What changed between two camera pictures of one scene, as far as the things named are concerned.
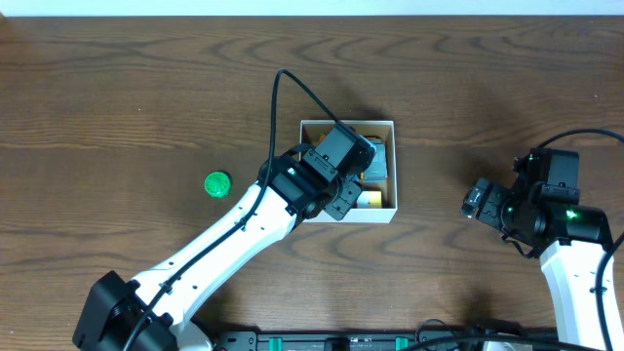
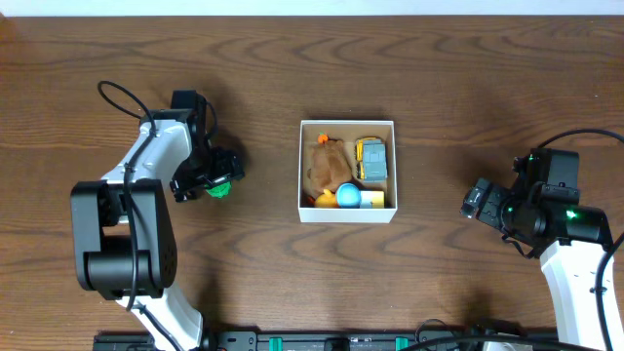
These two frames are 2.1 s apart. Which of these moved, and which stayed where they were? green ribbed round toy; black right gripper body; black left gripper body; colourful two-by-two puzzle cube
Moved: black left gripper body
Stayed: colourful two-by-two puzzle cube; green ribbed round toy; black right gripper body
